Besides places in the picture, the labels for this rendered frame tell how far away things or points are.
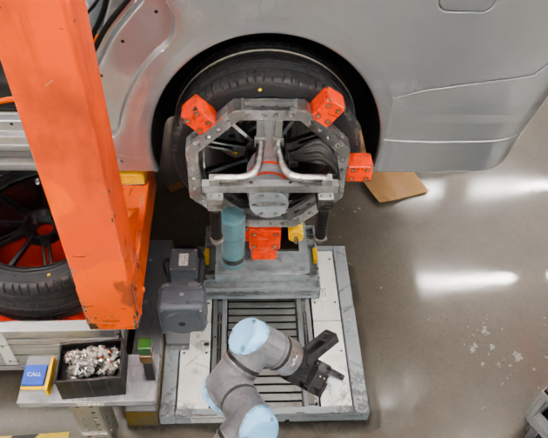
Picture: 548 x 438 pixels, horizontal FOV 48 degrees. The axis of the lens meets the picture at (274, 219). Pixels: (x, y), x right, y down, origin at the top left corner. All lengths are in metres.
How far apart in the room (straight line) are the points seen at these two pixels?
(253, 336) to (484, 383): 1.54
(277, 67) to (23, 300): 1.22
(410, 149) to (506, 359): 1.07
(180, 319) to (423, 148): 1.08
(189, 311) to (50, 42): 1.24
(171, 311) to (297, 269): 0.60
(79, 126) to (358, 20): 0.89
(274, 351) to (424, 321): 1.49
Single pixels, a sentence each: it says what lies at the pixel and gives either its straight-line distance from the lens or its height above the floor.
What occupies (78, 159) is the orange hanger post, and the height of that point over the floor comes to 1.28.
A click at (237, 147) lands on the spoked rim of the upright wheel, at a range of 2.16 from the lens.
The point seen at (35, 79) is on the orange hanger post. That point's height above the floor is 1.50.
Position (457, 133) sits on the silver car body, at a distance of 2.27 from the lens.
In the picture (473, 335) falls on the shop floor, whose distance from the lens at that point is 2.87.
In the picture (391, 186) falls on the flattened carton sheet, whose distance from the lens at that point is 3.36.
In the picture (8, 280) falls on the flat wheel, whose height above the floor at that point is 0.50.
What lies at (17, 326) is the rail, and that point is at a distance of 2.40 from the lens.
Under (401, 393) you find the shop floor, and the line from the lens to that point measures 2.64.
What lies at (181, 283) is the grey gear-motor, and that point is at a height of 0.40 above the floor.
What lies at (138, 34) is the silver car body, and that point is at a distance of 1.97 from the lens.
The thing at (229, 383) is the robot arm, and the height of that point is 1.03.
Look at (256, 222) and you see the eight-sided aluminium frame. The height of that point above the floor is 0.60.
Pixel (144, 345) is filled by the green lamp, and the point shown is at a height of 0.66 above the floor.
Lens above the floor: 2.29
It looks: 47 degrees down
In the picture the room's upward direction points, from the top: 3 degrees clockwise
